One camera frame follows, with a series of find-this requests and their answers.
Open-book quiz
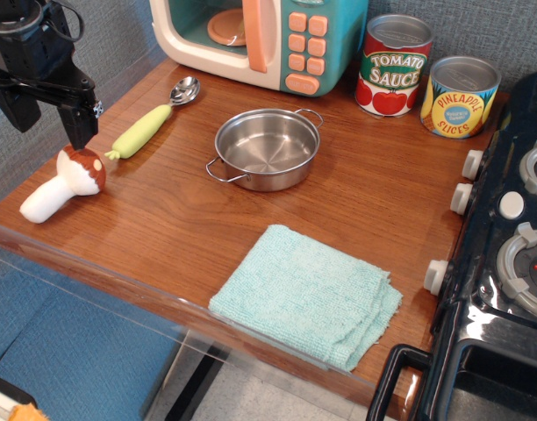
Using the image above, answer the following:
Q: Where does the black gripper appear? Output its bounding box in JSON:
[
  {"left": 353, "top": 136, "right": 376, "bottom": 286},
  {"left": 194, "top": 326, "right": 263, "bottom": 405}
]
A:
[{"left": 0, "top": 30, "right": 103, "bottom": 150}]

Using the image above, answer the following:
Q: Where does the small stainless steel pot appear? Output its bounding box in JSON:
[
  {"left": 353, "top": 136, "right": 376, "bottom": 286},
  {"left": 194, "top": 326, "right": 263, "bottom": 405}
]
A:
[{"left": 205, "top": 109, "right": 324, "bottom": 192}]

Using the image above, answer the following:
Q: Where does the light blue cloth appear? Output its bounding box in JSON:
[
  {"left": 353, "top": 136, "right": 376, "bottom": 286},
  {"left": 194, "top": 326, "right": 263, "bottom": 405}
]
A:
[{"left": 209, "top": 225, "right": 403, "bottom": 371}]

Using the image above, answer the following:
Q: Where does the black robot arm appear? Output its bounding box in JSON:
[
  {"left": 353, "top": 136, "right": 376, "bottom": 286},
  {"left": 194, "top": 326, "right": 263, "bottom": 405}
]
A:
[{"left": 0, "top": 1, "right": 103, "bottom": 150}]

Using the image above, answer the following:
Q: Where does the plush brown white mushroom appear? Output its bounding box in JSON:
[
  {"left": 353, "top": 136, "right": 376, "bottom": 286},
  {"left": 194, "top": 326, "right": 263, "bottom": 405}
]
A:
[{"left": 19, "top": 146, "right": 106, "bottom": 224}]

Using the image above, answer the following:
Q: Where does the orange plate in microwave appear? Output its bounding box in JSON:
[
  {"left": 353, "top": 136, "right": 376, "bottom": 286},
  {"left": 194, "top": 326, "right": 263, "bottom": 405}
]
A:
[{"left": 207, "top": 8, "right": 247, "bottom": 46}]

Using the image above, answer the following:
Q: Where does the teal toy microwave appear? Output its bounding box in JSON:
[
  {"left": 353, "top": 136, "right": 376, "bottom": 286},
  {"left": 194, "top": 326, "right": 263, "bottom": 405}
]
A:
[{"left": 150, "top": 1, "right": 369, "bottom": 97}]

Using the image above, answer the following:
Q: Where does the orange plush toy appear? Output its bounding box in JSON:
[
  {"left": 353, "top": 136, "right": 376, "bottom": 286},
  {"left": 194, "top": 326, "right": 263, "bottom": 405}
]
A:
[{"left": 7, "top": 403, "right": 49, "bottom": 421}]

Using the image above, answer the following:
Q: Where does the tomato sauce can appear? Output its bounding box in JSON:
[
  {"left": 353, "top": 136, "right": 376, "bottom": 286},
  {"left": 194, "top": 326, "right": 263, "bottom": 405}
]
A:
[{"left": 355, "top": 14, "right": 433, "bottom": 117}]

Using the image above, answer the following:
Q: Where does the pineapple slices can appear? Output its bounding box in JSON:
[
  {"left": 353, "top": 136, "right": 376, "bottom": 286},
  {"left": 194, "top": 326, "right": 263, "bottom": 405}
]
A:
[{"left": 420, "top": 56, "right": 501, "bottom": 139}]

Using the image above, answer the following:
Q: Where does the black toy stove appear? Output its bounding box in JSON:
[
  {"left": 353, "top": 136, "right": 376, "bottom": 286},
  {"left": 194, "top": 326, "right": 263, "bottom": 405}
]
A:
[{"left": 367, "top": 72, "right": 537, "bottom": 420}]

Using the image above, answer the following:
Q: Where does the green handled metal spoon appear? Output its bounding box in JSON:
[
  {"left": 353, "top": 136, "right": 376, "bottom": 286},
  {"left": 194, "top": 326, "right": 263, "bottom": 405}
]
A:
[{"left": 104, "top": 76, "right": 200, "bottom": 161}]

